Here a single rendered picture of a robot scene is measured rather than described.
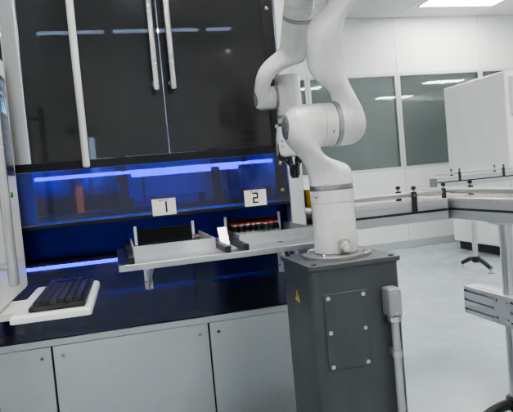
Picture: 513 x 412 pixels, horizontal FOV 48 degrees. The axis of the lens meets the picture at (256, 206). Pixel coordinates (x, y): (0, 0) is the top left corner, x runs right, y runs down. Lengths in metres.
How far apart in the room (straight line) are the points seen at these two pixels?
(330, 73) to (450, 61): 6.60
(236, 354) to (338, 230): 0.83
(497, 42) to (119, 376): 7.29
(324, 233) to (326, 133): 0.27
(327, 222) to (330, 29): 0.51
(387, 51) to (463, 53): 1.10
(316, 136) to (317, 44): 0.24
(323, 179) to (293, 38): 0.47
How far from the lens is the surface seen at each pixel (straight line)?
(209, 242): 1.85
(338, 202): 1.54
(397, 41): 7.79
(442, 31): 8.15
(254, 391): 2.27
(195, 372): 2.20
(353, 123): 1.57
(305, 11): 1.76
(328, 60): 1.55
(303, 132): 1.52
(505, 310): 2.46
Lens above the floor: 1.10
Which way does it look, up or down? 3 degrees down
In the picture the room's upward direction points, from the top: 5 degrees counter-clockwise
